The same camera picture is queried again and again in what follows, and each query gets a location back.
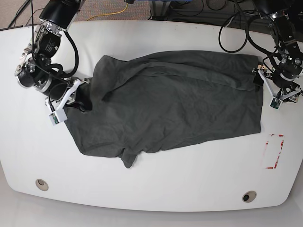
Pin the right table cable grommet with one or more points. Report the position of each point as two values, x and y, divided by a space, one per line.
249 196

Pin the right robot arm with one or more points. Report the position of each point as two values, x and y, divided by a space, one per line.
36 68

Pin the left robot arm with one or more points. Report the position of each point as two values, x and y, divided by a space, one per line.
286 59

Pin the left table cable grommet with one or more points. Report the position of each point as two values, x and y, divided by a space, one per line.
42 185

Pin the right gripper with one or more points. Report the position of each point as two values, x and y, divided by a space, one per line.
82 99

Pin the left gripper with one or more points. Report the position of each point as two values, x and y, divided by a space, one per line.
280 81

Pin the table cable grommet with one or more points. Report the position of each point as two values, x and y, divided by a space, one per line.
42 185
249 196

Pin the red tape rectangle marking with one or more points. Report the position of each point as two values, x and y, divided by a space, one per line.
272 151

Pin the dark grey t-shirt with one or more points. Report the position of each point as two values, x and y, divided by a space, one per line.
166 100

